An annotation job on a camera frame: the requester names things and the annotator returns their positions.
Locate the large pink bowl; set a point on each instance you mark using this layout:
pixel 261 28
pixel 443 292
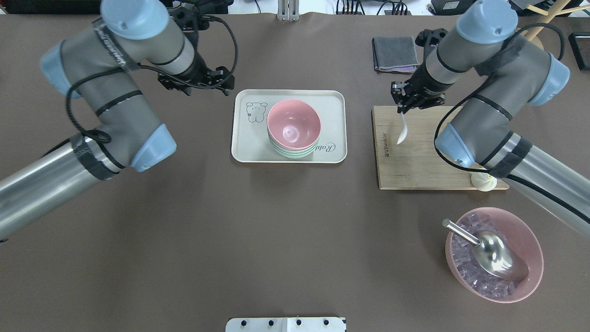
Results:
pixel 518 236

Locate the wooden cup tree stand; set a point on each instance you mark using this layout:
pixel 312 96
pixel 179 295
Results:
pixel 555 8

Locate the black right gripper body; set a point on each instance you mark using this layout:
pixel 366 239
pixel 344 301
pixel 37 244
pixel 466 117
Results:
pixel 421 86

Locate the cream rabbit tray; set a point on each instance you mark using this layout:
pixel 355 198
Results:
pixel 250 142

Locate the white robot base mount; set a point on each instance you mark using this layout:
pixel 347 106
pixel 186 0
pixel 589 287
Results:
pixel 287 324

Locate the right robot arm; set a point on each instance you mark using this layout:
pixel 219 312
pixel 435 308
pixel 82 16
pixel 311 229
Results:
pixel 518 74

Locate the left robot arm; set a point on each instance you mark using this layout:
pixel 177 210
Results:
pixel 115 125

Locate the metal ice scoop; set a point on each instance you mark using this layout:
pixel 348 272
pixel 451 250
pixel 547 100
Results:
pixel 491 253

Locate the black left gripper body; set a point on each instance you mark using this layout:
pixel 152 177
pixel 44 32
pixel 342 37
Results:
pixel 201 72

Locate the bamboo cutting board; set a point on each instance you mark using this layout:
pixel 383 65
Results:
pixel 414 163

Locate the small pink bowl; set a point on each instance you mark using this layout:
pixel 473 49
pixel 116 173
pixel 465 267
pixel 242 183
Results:
pixel 293 124

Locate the white ceramic spoon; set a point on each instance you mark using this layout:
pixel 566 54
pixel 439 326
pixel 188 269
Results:
pixel 403 133

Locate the folded grey cloth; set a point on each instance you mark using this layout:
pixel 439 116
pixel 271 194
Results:
pixel 394 54

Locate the green bowl stack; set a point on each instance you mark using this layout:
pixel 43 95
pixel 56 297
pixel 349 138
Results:
pixel 294 154

